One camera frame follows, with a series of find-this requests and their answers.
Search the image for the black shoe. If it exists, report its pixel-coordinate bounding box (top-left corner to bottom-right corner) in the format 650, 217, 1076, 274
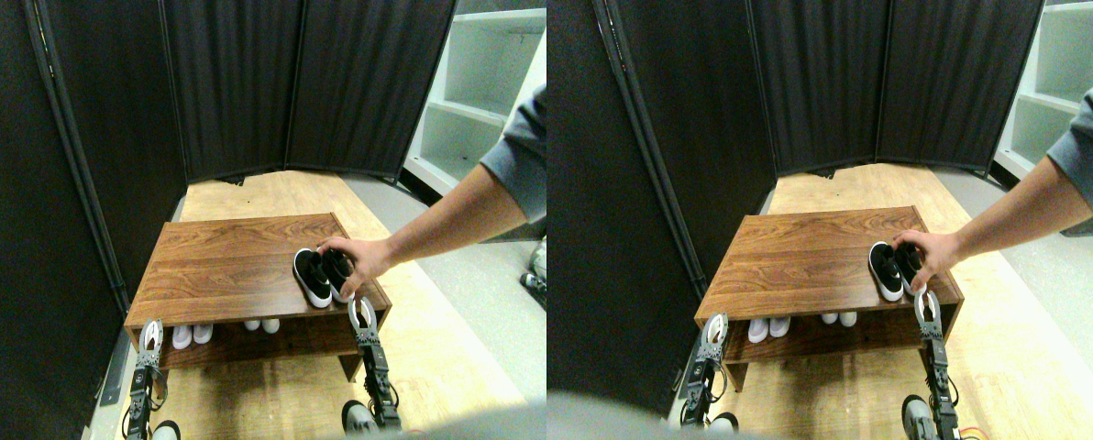
895, 241, 926, 295
322, 247, 357, 304
868, 241, 905, 303
293, 248, 334, 309

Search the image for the person's hand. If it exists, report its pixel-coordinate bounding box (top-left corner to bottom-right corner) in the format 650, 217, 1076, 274
892, 229, 966, 294
315, 236, 399, 301

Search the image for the brown shoe rack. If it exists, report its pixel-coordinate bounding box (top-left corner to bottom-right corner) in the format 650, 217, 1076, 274
123, 212, 392, 384
693, 204, 965, 393

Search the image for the black curtain stand pole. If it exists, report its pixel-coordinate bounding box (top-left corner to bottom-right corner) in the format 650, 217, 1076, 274
20, 0, 133, 317
591, 0, 705, 299

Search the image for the white shelf unit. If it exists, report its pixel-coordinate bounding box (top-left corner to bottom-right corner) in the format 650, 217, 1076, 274
403, 7, 547, 199
994, 0, 1093, 184

